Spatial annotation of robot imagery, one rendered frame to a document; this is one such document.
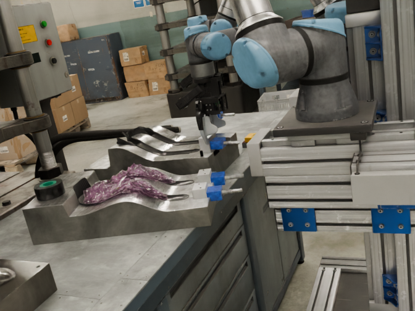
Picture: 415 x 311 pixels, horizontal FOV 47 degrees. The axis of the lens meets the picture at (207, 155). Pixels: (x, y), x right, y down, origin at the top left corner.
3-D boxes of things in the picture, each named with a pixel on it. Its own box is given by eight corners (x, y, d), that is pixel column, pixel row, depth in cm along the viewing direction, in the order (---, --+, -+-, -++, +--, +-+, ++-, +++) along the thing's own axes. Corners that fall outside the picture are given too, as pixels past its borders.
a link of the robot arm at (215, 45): (241, 26, 133) (224, 27, 143) (204, 34, 129) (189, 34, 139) (245, 55, 136) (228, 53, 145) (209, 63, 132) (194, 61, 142)
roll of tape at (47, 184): (70, 188, 139) (67, 177, 138) (57, 199, 131) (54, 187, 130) (46, 190, 141) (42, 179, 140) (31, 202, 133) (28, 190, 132)
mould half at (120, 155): (239, 155, 175) (234, 120, 171) (212, 183, 153) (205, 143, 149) (125, 159, 197) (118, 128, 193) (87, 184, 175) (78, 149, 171)
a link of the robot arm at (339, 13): (329, 49, 153) (325, 5, 149) (325, 44, 166) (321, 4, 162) (368, 43, 151) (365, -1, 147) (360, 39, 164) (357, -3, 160)
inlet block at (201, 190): (244, 195, 133) (241, 177, 131) (243, 202, 128) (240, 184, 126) (197, 200, 135) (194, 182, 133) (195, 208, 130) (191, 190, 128)
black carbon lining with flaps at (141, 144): (215, 143, 171) (210, 118, 168) (196, 159, 157) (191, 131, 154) (133, 147, 186) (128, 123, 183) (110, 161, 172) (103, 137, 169)
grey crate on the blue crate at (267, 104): (325, 100, 485) (323, 86, 480) (321, 110, 448) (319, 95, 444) (265, 106, 506) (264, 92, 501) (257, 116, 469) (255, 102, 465)
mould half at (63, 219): (219, 187, 149) (213, 153, 146) (211, 226, 125) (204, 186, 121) (68, 205, 157) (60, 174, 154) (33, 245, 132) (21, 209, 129)
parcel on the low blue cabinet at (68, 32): (81, 38, 854) (76, 22, 845) (70, 41, 824) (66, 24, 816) (61, 42, 868) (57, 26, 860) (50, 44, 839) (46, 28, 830)
